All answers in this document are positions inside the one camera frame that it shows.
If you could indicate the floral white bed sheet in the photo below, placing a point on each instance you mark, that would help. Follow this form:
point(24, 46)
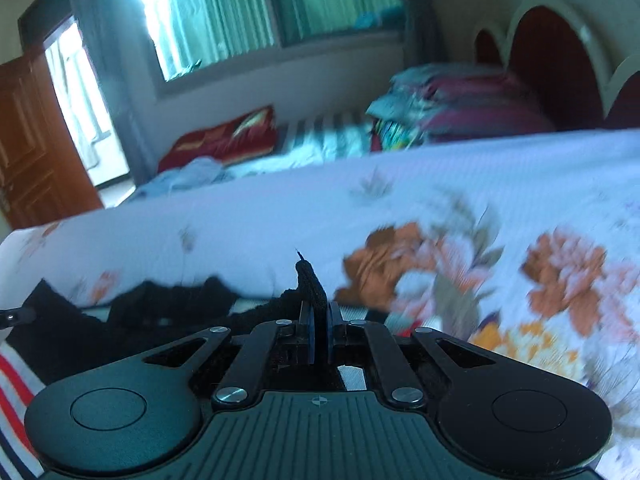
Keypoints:
point(475, 200)

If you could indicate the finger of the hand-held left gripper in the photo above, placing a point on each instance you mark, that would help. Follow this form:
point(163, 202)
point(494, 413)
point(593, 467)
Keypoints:
point(17, 316)

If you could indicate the window with green curtain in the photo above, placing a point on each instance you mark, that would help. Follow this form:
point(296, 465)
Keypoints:
point(240, 10)

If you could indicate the light blue cloth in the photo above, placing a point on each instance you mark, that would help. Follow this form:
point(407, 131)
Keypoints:
point(190, 175)

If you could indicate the red pillow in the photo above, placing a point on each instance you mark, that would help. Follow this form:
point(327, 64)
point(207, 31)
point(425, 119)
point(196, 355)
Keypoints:
point(220, 137)

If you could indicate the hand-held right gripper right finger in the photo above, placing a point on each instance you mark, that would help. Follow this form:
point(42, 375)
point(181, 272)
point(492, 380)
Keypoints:
point(334, 330)

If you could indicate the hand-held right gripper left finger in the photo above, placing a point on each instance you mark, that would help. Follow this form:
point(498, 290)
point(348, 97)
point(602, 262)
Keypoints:
point(306, 330)

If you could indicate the brown wooden door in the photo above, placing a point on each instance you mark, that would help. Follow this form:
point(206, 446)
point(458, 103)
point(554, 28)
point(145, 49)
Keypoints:
point(35, 150)

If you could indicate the blue cloth on windowsill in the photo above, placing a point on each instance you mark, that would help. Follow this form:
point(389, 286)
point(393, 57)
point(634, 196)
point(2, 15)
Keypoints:
point(380, 17)

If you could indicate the striped dinosaur sweater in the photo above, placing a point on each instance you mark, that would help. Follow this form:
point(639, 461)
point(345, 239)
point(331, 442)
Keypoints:
point(160, 305)

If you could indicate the stack of folded bedding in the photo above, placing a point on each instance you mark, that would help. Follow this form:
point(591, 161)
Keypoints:
point(460, 110)

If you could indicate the grey-blue curtain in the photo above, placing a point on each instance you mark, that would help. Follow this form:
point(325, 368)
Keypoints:
point(425, 10)
point(100, 60)

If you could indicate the striped grey white blanket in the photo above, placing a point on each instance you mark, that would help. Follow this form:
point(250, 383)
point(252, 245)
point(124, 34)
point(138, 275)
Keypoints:
point(325, 135)

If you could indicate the red and white scalloped headboard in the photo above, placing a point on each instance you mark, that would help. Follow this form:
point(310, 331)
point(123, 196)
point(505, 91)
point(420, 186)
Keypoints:
point(555, 60)

